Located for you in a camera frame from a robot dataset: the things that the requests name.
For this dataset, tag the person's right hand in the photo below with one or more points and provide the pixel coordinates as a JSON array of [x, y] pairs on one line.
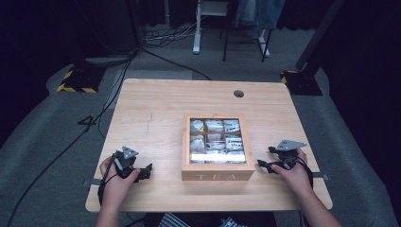
[[298, 179]]

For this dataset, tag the wooden tea box glass lid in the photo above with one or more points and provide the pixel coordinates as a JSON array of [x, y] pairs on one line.
[[217, 171]]

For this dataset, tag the person's left hand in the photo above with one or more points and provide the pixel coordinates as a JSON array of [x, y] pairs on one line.
[[116, 189]]

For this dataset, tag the blue hanging clothing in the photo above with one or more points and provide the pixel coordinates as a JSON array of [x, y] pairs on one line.
[[261, 15]]

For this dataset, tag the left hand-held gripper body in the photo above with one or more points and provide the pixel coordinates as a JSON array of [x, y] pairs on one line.
[[125, 160]]

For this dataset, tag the white desk leg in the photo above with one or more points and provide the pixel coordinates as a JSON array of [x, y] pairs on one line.
[[197, 34], [264, 45]]

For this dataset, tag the group of white tea bags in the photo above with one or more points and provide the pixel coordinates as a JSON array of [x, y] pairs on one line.
[[216, 138]]

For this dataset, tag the black slanted stand pole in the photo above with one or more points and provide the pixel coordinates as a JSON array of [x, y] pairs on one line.
[[318, 34]]

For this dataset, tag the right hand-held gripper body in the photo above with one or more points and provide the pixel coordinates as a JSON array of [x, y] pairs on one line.
[[289, 154]]

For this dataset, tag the grey tape strip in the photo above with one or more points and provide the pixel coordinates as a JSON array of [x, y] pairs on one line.
[[91, 182], [321, 176]]

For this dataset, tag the black yellow striped stand base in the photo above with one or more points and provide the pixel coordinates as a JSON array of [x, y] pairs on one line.
[[302, 83], [80, 80]]

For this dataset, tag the person's striped clothing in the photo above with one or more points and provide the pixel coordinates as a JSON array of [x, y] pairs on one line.
[[176, 221]]

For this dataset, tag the black metal stool frame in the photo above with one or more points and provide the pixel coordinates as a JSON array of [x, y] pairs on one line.
[[225, 41]]

